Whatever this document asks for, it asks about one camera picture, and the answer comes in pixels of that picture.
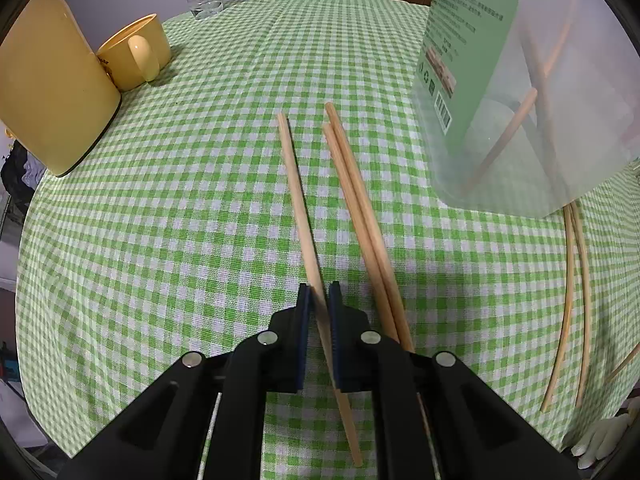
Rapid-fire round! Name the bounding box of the bunch of chopsticks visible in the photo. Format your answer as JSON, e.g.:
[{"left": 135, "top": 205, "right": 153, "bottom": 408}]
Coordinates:
[{"left": 460, "top": 0, "right": 581, "bottom": 196}]

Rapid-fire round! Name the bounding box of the yellow thermos jug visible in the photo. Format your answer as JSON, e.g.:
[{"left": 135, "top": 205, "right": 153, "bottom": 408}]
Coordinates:
[{"left": 0, "top": 0, "right": 122, "bottom": 178}]

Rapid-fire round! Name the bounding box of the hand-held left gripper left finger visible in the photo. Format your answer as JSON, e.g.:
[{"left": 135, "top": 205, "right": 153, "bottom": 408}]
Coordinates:
[{"left": 57, "top": 282, "right": 316, "bottom": 480}]

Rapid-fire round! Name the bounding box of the clear plastic container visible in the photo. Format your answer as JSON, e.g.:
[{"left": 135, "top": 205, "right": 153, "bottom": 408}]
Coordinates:
[{"left": 412, "top": 0, "right": 640, "bottom": 218}]

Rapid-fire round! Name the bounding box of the yellow cup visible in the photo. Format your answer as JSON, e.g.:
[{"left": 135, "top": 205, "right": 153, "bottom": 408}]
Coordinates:
[{"left": 95, "top": 14, "right": 172, "bottom": 92}]

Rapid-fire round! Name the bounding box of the green checked tablecloth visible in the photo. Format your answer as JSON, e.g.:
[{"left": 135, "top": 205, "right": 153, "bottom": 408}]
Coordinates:
[{"left": 15, "top": 0, "right": 640, "bottom": 480}]

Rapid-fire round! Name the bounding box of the person's right hand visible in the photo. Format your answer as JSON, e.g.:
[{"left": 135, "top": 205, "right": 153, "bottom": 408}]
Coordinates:
[{"left": 570, "top": 400, "right": 640, "bottom": 471}]

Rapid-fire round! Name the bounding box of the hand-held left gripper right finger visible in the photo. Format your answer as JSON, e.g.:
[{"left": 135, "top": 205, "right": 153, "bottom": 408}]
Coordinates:
[{"left": 327, "top": 281, "right": 581, "bottom": 480}]

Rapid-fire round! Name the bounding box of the dark cloth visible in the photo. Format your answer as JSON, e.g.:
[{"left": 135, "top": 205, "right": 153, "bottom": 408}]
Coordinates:
[{"left": 0, "top": 139, "right": 38, "bottom": 218}]

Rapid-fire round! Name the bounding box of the pair of wooden chopsticks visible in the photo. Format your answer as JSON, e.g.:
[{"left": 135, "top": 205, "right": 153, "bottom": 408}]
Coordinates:
[{"left": 324, "top": 102, "right": 416, "bottom": 353}]

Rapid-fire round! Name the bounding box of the light wooden chopstick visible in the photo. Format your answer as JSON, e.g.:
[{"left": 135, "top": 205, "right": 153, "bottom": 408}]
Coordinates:
[
  {"left": 321, "top": 122, "right": 401, "bottom": 346},
  {"left": 276, "top": 112, "right": 364, "bottom": 467},
  {"left": 570, "top": 203, "right": 593, "bottom": 409},
  {"left": 540, "top": 205, "right": 576, "bottom": 413},
  {"left": 602, "top": 342, "right": 640, "bottom": 385}
]

